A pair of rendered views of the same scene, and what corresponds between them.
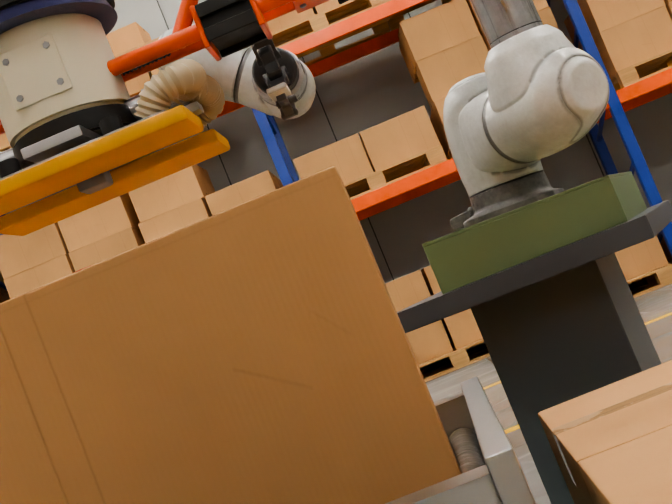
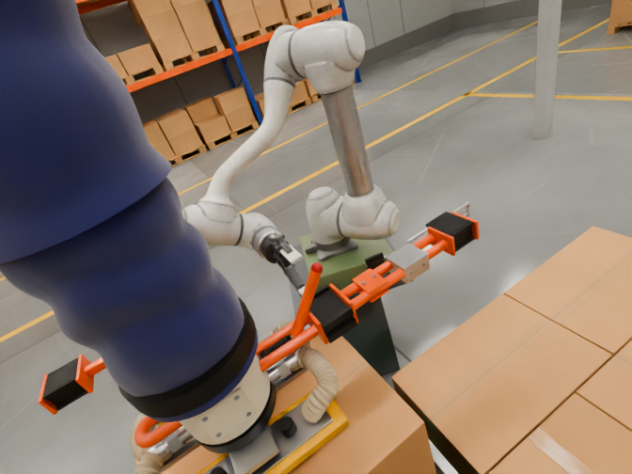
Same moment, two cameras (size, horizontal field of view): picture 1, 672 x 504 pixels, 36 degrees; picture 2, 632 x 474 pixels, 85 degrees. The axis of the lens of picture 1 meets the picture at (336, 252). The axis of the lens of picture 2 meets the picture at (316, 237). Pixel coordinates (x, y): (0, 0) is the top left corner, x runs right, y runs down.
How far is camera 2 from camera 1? 126 cm
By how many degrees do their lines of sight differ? 41
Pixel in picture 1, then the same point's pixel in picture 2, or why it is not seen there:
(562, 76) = (390, 222)
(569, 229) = not seen: hidden behind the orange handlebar
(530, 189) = (346, 243)
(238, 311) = not seen: outside the picture
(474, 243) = (334, 279)
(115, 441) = not seen: outside the picture
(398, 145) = (138, 62)
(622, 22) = (236, 12)
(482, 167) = (329, 237)
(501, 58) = (360, 208)
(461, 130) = (322, 221)
